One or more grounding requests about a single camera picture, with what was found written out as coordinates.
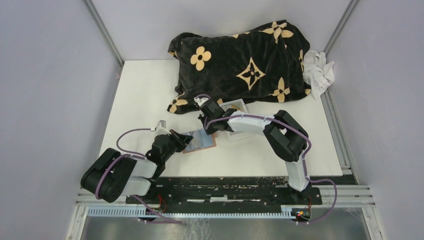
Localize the white plastic card tray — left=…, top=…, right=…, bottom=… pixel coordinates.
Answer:
left=218, top=100, right=256, bottom=143

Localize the black floral plush blanket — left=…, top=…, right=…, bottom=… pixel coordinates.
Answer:
left=167, top=20, right=312, bottom=115

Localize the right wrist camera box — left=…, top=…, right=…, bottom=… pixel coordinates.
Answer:
left=194, top=94, right=211, bottom=107

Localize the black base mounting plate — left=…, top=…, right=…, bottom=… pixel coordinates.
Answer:
left=140, top=176, right=323, bottom=214

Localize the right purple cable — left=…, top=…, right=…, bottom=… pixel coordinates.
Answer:
left=193, top=94, right=338, bottom=224

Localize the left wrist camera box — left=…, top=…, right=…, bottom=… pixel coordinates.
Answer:
left=150, top=120, right=171, bottom=135

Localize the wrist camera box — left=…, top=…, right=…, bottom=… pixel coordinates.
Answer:
left=150, top=120, right=171, bottom=135
left=194, top=94, right=211, bottom=107

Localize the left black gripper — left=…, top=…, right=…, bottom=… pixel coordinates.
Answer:
left=162, top=128, right=193, bottom=163

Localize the purple cable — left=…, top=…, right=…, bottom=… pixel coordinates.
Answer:
left=95, top=128, right=183, bottom=225
left=193, top=94, right=338, bottom=224

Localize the white crumpled cloth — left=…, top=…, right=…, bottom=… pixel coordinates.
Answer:
left=303, top=50, right=335, bottom=100

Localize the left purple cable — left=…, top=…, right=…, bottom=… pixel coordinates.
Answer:
left=95, top=128, right=183, bottom=225

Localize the light blue slotted rail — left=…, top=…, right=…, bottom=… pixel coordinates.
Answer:
left=86, top=206, right=294, bottom=220

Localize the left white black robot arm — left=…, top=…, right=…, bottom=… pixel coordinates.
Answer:
left=80, top=129, right=193, bottom=204

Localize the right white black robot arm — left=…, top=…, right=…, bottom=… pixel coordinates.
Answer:
left=194, top=94, right=312, bottom=204

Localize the tan leather card holder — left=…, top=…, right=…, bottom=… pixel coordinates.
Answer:
left=182, top=129, right=217, bottom=154

